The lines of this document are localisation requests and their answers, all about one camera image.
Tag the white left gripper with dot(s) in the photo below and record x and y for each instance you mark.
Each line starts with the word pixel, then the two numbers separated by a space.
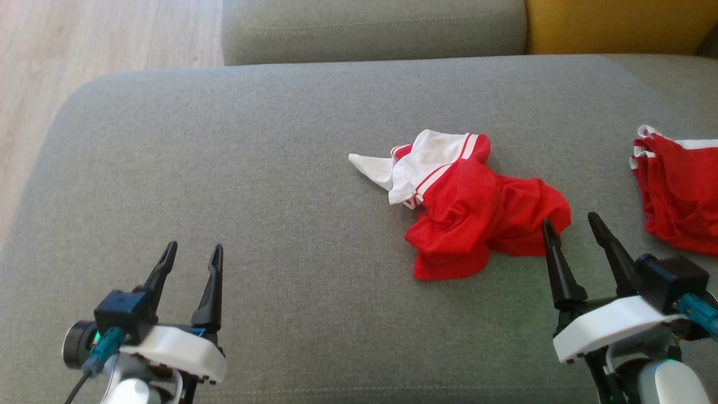
pixel 179 350

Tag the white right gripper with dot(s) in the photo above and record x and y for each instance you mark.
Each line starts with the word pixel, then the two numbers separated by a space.
pixel 608 325

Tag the red shorts with white stripes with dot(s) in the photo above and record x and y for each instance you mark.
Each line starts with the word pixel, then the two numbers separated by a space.
pixel 679 191

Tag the red and white shirt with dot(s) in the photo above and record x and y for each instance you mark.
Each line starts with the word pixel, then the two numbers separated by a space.
pixel 465 213

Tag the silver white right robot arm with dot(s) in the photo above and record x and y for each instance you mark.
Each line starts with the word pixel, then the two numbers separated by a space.
pixel 667 384

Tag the grey sofa seat cushion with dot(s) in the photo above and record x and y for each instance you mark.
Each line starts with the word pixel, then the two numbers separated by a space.
pixel 280 168

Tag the yellow sofa cushion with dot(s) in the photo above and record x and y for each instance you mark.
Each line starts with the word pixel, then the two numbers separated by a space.
pixel 617 25

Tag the grey sofa back cushion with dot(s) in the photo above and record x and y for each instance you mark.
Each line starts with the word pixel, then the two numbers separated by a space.
pixel 370 28

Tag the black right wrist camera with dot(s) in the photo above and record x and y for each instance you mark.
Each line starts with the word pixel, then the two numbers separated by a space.
pixel 673 278

